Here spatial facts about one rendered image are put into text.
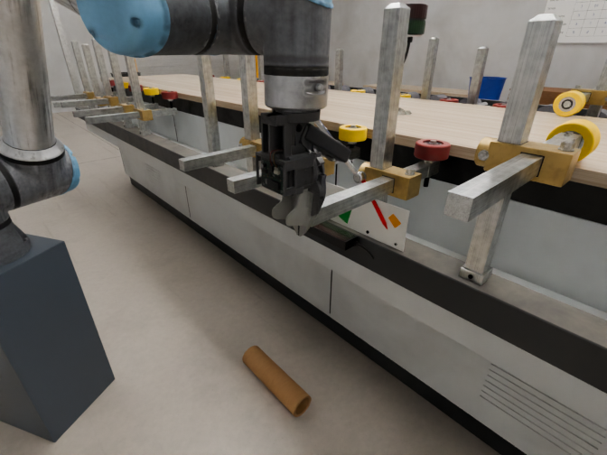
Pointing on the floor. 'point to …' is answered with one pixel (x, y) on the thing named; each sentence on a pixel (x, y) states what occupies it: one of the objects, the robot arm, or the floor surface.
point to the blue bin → (491, 88)
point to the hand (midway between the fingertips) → (303, 227)
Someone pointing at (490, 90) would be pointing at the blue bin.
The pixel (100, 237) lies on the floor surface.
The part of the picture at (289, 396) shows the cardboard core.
